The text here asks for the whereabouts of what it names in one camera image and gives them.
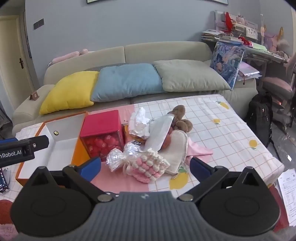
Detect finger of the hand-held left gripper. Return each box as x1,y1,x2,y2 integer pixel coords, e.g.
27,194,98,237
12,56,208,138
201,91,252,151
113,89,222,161
0,135,49,151

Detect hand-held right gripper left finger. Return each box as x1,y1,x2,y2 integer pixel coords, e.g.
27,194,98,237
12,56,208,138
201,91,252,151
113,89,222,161
29,156,119,202

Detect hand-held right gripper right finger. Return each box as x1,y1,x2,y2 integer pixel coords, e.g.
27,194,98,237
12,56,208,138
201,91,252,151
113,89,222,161
177,157,258,202

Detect pink cloth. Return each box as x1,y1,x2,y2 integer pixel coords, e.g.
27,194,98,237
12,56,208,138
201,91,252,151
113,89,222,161
184,137,213,160

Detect orange crocheted fruit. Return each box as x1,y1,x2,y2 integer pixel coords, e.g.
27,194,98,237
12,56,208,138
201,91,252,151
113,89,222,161
161,128,173,151

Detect orange gift box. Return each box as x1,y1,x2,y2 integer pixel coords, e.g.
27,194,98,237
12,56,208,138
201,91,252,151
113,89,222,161
15,111,92,186

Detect clear plastic bag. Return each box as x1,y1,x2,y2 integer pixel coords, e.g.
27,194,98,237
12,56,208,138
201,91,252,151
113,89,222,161
106,148,126,172

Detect dark printed device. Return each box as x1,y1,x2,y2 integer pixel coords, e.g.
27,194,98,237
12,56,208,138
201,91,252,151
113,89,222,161
0,167,10,194

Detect cream cloth mitt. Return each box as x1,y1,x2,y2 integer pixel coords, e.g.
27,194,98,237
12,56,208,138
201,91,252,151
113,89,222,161
158,130,188,175

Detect lemon print checked tablecloth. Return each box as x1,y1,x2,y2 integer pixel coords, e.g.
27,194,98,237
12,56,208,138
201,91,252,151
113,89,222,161
0,94,285,202

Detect sheer white organza bag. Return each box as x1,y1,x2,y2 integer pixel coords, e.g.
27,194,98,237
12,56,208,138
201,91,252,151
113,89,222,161
124,141,146,163

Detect brown plush toy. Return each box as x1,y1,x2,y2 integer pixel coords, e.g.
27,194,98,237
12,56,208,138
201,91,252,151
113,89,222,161
167,105,193,133

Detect red box with clear base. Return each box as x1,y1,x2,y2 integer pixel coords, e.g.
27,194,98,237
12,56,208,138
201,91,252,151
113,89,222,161
79,110,126,161

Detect yellow snack wrapper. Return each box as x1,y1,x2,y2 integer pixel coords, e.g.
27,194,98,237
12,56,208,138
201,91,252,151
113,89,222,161
122,124,148,145

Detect pink white crocheted pouch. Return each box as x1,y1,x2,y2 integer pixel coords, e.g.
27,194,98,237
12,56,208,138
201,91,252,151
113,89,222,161
131,148,171,184

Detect red fluffy rug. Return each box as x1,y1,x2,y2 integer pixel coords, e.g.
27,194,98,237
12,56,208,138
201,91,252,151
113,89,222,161
0,199,18,239

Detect white foam mesh bag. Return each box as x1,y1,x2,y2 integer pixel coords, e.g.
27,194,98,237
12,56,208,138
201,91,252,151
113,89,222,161
143,114,175,152

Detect crumpled white tissue paper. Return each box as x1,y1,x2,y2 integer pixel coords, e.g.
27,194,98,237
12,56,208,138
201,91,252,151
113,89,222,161
128,107,152,141

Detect yellow pillow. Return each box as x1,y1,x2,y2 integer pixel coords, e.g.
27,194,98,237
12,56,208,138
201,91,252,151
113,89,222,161
39,71,100,115

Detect black backpack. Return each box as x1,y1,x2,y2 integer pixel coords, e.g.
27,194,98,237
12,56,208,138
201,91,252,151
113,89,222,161
245,92,274,149

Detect cream door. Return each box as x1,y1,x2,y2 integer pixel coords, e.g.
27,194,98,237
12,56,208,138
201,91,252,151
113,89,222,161
0,16,33,121

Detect white printed papers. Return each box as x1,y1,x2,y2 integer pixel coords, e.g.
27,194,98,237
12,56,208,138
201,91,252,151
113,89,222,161
277,169,296,226

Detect light blue pillow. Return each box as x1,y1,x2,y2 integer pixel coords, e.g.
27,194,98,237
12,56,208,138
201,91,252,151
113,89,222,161
91,63,162,102

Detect grey-green pillow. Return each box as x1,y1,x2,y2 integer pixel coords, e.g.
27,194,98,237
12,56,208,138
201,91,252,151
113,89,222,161
153,60,232,92

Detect pink plush toy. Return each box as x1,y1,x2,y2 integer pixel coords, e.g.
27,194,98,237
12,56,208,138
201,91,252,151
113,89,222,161
51,49,89,65

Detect grey striped cloth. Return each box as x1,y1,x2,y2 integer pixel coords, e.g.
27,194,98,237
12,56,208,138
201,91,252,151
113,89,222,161
84,62,127,72

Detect pink plastic folder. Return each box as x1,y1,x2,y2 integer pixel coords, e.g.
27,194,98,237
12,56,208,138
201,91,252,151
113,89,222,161
236,61,263,81

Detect blue printed pillow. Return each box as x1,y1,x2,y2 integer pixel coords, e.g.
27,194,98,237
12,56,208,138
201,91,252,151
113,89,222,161
210,42,245,90

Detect pink desk chair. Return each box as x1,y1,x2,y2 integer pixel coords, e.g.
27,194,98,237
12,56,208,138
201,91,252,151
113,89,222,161
261,76,296,135

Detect beige sofa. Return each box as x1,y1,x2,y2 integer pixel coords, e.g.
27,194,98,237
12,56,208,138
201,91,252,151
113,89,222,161
11,41,258,135

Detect cluttered desk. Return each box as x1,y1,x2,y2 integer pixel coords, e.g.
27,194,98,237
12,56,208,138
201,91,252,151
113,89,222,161
240,45,289,77

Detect stack of books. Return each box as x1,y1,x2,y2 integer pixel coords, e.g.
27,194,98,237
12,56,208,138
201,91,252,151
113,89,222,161
201,30,229,42

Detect white desk shelf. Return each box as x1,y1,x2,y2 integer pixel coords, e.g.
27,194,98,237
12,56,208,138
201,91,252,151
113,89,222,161
215,10,264,44

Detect pastel unicorn plush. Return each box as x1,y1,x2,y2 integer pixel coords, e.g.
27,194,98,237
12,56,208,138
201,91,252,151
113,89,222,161
264,27,290,55

